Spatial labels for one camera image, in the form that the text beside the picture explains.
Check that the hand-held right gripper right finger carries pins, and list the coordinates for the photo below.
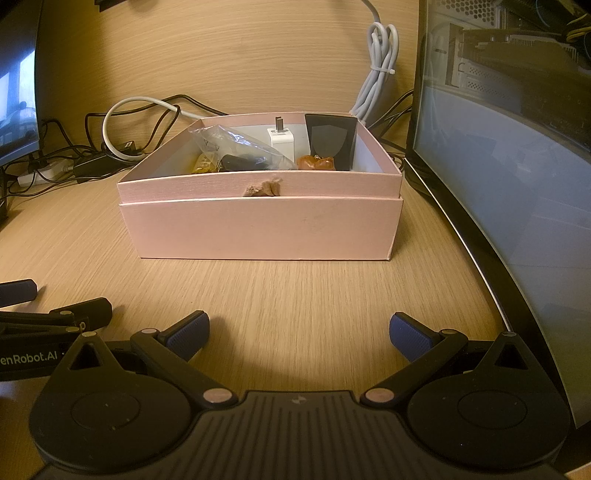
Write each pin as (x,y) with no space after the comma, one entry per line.
(408,337)

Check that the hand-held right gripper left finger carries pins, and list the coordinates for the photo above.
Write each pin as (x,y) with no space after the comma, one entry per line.
(189,334)

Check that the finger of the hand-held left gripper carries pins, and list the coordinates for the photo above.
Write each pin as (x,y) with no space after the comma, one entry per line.
(87,311)
(18,293)

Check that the pink cardboard box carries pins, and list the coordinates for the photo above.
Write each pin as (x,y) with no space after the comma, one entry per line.
(258,226)

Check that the clear bag with black part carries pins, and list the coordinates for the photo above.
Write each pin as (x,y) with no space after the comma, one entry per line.
(240,147)

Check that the brown wooden figurine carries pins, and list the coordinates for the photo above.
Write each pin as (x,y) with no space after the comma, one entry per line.
(314,163)

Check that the black wedge stand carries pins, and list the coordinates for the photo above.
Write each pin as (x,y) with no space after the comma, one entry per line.
(330,138)

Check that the white charger plug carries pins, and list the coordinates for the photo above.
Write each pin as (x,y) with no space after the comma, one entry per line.
(281,141)

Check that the white power strip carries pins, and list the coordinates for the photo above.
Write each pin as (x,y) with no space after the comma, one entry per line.
(46,171)

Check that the black power adapter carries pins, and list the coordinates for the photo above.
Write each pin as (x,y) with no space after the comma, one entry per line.
(97,165)

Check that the computer case with glass panel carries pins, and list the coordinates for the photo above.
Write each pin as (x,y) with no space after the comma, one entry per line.
(508,161)

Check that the black monitor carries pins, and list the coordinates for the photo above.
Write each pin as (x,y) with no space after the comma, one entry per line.
(18,83)

